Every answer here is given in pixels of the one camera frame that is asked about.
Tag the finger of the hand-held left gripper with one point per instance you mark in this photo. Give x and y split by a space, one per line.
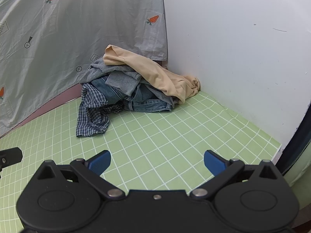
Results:
11 156

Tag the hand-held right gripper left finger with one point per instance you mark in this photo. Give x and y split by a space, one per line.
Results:
100 162

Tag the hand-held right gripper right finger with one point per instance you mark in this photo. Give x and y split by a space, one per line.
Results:
213 162

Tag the beige long-sleeve shirt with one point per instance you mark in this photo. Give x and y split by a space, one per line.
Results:
150 75

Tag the blue plaid shirt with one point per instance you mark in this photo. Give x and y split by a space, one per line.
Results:
92 119

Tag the green checked mat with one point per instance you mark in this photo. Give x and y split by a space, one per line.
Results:
158 131

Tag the pink bed board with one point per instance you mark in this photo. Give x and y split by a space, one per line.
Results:
48 104

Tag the blue jeans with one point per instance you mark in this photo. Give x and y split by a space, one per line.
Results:
145 105

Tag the grey t-shirt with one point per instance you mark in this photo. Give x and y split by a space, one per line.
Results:
121 80

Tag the grey carrot-print curtain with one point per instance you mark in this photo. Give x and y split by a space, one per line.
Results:
73 29

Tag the dark frame edge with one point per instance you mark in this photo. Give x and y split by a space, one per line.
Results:
296 148

